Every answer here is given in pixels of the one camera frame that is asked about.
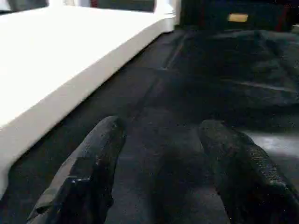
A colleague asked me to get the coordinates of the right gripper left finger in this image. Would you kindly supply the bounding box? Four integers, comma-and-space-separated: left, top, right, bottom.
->
27, 116, 127, 224

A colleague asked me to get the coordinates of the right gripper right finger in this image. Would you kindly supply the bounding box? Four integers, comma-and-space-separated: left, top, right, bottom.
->
199, 119, 299, 224

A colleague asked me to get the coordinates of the white plastic table top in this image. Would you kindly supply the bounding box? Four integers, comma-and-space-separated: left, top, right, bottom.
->
0, 6, 176, 190

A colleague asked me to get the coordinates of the black mat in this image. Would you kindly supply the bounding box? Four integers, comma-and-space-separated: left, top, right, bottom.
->
0, 23, 299, 224

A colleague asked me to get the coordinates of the dark cabinet with gold label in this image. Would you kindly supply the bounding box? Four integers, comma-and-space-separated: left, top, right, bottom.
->
179, 0, 299, 33

